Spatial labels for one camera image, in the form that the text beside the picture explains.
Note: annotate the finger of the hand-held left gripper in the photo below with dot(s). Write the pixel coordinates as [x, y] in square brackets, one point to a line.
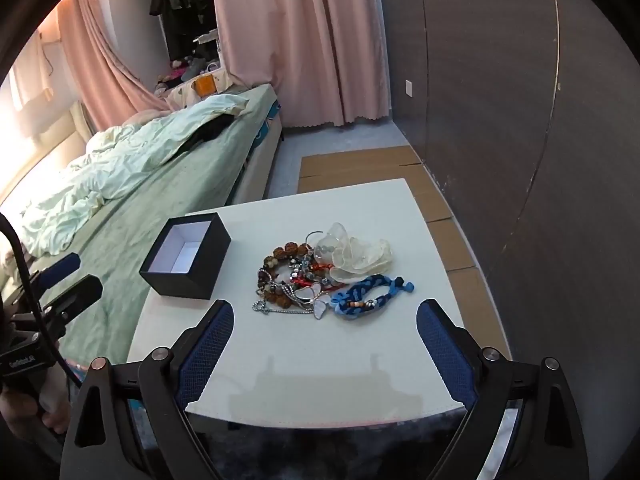
[60, 265]
[75, 294]

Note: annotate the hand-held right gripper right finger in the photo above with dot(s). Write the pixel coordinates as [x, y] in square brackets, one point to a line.
[445, 355]

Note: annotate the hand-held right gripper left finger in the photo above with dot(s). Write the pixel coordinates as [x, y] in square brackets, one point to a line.
[210, 345]

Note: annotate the black jewelry box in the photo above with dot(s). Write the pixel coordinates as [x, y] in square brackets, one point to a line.
[175, 285]

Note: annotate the white fabric flower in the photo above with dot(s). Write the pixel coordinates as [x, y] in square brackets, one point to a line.
[360, 255]

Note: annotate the person's left hand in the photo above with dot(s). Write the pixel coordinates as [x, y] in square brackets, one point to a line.
[22, 412]

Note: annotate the bed with green sheet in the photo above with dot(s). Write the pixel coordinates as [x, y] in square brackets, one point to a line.
[150, 195]

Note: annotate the pale green duvet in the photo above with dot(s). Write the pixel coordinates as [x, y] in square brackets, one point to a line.
[125, 160]

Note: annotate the pink hanging cloth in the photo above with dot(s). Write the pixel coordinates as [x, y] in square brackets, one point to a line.
[31, 75]

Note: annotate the black garment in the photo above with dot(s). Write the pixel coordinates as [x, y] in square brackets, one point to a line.
[210, 129]

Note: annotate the flattened cardboard sheets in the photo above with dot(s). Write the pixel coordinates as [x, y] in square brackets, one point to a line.
[360, 162]

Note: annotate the draped pink curtain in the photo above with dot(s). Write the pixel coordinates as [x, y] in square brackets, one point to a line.
[100, 50]

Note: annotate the orange box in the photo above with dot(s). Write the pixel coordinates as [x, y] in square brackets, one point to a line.
[205, 85]

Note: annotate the dark brown wardrobe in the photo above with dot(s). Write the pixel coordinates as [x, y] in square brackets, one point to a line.
[500, 110]

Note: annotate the dark hanging clothes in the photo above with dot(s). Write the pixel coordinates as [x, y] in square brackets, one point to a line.
[175, 5]

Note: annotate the wide pink curtain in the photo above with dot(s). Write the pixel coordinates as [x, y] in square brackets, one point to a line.
[300, 35]

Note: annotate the white wall switch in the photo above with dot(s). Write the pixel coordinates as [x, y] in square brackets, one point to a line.
[409, 88]

